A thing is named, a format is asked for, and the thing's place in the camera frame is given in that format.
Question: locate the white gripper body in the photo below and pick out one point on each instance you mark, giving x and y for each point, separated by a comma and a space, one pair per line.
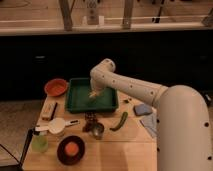
96, 86

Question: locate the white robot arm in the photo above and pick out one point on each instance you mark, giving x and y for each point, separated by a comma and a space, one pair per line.
183, 122

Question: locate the green plastic tray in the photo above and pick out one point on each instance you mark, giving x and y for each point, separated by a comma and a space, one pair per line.
78, 100

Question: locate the dark grape bunch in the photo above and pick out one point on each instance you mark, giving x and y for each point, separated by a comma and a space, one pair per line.
91, 120

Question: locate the orange bowl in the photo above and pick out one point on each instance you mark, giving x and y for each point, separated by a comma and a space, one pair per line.
56, 87

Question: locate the green chili pepper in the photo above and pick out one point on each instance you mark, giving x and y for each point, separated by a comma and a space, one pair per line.
121, 122

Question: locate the metal cup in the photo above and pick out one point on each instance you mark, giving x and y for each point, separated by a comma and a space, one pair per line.
98, 130

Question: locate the blue sponge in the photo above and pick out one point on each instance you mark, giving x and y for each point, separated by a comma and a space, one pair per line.
142, 109

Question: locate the wooden block with black edge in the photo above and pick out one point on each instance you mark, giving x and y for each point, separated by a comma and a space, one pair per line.
48, 111

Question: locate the white measuring cup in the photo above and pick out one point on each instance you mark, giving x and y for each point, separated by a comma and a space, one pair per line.
57, 126

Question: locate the light blue cloth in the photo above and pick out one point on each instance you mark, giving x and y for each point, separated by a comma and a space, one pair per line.
149, 122

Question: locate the orange fruit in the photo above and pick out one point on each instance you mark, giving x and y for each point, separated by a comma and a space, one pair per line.
71, 149

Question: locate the dark plate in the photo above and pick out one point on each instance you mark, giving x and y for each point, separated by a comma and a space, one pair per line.
70, 160

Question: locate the black stand left edge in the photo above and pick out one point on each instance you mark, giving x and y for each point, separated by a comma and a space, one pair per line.
19, 162

